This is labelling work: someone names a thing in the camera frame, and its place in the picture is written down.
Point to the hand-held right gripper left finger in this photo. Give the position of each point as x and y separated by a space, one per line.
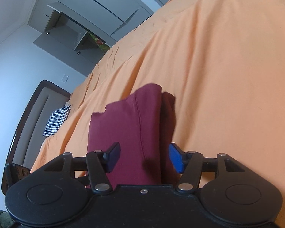
112 156

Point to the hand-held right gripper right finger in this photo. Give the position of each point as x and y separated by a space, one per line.
177 158

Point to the maroon sweater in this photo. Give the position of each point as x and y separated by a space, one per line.
133 128

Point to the person's left forearm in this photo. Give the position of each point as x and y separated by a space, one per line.
0 218

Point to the dark padded bed headboard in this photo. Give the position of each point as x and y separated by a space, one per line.
35 114

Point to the black white houndstooth pillow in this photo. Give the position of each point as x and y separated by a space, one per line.
57 120

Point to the orange blanket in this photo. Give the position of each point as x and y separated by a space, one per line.
216 76

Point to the colourful printed bag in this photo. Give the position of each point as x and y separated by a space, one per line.
100 42

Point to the grey wardrobe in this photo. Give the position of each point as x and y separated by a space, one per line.
97 11

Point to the white wall switch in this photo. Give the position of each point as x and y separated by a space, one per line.
64 78

